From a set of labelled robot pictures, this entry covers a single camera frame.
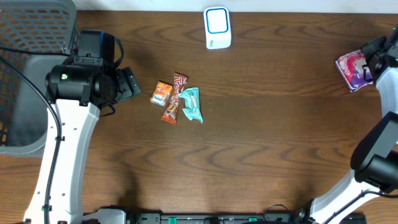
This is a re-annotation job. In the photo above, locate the pink purple liner pack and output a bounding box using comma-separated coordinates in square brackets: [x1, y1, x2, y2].
[335, 50, 373, 92]

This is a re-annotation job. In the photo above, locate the orange white tissue pack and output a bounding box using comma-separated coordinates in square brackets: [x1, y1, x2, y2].
[150, 82, 173, 106]

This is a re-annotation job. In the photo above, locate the orange Top chocolate bar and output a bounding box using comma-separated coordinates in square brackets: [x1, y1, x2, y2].
[161, 72, 188, 125]

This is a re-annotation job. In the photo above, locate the teal snack wrapper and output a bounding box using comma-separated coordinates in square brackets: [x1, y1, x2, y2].
[178, 87, 203, 123]

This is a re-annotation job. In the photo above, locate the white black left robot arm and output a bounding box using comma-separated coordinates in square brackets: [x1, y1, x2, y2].
[24, 30, 141, 224]

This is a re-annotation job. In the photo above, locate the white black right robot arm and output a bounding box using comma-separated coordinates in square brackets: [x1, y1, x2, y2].
[295, 28, 397, 223]

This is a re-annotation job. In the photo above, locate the white barcode scanner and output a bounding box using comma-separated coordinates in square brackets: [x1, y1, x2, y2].
[203, 6, 232, 50]

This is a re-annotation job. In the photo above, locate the grey plastic basket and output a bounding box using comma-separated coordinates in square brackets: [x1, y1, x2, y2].
[1, 0, 79, 157]

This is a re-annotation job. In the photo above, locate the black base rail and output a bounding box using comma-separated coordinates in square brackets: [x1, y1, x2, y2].
[126, 212, 297, 224]

